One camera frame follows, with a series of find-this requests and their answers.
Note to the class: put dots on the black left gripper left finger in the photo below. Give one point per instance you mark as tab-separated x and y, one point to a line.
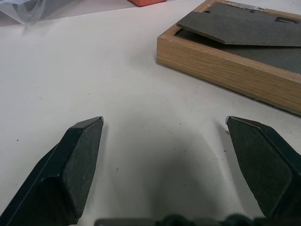
70	169

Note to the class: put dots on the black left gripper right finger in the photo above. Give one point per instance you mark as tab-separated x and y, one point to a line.
265	164

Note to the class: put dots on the clear plastic bag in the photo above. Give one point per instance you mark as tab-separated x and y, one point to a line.
22	10

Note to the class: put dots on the orange block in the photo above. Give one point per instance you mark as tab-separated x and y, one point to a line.
145	2

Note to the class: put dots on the wooden picture frame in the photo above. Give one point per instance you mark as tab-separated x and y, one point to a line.
223	63

